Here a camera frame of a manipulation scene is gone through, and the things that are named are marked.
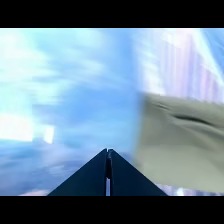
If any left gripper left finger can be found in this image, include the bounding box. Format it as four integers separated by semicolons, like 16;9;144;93
47;148;108;197

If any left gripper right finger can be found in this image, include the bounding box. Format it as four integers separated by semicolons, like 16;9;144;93
107;148;168;197

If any olive green garment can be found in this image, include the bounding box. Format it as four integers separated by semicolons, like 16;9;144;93
134;92;224;195

